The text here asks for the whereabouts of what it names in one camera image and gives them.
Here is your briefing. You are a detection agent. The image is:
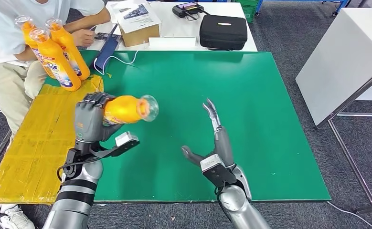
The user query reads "black remote controller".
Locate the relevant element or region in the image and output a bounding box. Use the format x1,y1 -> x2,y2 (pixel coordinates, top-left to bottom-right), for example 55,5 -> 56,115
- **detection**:
172,1 -> 210,21

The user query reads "person's left hand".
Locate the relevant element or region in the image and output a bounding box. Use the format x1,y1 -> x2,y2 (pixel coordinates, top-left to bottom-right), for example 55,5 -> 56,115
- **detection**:
72,29 -> 96,48

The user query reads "dark blue folio case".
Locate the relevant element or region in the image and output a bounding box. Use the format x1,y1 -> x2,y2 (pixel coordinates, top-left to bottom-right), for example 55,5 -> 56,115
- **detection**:
92,23 -> 120,72

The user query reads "flat white box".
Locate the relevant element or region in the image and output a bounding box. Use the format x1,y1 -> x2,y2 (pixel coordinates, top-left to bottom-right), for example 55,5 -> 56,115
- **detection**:
148,36 -> 197,51

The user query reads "blue cart frame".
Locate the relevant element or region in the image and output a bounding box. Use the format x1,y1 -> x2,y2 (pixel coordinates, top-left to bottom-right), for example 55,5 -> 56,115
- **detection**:
255,0 -> 352,16

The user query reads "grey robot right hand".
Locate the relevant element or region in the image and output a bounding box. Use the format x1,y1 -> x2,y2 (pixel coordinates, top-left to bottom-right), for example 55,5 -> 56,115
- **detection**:
181,98 -> 237,168

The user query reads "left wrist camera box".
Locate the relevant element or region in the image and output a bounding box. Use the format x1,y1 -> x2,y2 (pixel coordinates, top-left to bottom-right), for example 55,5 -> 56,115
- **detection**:
89,131 -> 141,159

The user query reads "white power cord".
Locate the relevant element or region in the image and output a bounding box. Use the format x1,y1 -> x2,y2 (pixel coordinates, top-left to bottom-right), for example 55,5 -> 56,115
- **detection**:
326,201 -> 372,229

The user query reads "person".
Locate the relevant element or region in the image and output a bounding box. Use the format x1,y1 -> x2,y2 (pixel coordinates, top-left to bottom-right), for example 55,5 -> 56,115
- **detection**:
0,0 -> 111,138

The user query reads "white cable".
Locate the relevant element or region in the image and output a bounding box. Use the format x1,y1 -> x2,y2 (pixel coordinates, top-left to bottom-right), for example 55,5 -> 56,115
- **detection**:
93,50 -> 139,76

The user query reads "printed white paper sheet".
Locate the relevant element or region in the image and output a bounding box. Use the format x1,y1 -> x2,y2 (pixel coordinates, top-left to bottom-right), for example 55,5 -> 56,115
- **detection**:
108,0 -> 162,34

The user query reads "green plastic crate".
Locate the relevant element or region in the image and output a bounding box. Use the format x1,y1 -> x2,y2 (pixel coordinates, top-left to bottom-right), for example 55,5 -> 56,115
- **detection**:
233,0 -> 258,23

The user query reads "white side table top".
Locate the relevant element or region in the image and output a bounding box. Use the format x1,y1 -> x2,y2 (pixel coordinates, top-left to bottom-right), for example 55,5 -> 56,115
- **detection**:
295,8 -> 372,128

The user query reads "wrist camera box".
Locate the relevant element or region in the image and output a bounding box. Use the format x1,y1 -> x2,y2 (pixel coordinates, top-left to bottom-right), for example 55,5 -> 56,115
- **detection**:
89,131 -> 141,159
200,154 -> 238,188

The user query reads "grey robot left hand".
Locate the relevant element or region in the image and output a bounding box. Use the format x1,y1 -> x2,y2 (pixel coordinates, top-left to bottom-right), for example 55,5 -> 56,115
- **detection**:
74,92 -> 124,156

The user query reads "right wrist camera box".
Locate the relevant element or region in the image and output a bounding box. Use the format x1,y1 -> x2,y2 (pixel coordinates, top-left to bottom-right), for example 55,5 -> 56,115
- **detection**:
200,154 -> 238,188

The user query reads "black zip case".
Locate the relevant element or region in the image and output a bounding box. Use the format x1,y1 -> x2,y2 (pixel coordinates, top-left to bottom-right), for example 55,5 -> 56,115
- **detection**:
199,14 -> 248,51

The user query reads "person's white shoe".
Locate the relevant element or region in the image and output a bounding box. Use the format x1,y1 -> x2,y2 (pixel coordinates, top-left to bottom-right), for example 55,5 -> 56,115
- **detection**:
0,204 -> 36,229

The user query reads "green table board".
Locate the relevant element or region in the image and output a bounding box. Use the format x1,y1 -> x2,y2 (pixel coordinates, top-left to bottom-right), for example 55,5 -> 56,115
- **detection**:
43,50 -> 332,203

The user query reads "orange detergent bottle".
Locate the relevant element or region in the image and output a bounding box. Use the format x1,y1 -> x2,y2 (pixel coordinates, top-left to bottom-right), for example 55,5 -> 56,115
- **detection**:
45,18 -> 91,81
102,94 -> 160,127
29,27 -> 82,92
14,15 -> 57,80

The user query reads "brown cardboard box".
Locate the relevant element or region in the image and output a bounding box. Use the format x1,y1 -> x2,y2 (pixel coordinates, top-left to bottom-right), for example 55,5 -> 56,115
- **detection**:
119,23 -> 160,48

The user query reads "yellow taped cardboard sheet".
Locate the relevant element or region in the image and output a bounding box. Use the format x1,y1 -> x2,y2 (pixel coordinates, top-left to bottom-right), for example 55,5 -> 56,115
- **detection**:
0,74 -> 105,206

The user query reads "black smartphone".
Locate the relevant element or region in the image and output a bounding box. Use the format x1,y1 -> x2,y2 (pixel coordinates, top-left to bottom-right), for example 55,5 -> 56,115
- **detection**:
94,32 -> 122,42

